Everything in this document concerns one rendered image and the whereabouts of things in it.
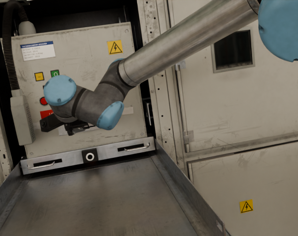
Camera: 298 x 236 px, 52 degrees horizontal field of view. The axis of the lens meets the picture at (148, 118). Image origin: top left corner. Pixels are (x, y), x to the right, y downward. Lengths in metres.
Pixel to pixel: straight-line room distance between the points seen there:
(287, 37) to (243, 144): 0.92
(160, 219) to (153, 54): 0.42
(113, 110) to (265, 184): 0.86
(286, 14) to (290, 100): 0.97
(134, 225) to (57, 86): 0.42
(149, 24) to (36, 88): 0.50
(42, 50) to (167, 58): 0.61
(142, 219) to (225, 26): 0.51
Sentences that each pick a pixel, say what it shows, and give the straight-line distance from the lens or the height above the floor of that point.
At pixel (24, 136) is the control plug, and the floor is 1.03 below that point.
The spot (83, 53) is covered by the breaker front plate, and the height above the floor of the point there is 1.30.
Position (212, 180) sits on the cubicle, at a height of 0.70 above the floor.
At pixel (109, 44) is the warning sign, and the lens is 1.25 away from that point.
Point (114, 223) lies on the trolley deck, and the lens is 0.84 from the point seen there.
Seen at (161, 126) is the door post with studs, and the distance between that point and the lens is 1.25.
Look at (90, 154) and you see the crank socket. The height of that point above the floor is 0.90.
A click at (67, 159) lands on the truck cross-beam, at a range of 1.29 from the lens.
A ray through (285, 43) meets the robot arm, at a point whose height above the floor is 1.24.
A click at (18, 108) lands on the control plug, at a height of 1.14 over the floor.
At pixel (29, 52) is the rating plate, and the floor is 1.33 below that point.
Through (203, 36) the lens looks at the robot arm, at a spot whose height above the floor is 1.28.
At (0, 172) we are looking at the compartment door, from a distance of 1.31.
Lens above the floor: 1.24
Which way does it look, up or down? 11 degrees down
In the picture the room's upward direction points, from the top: 8 degrees counter-clockwise
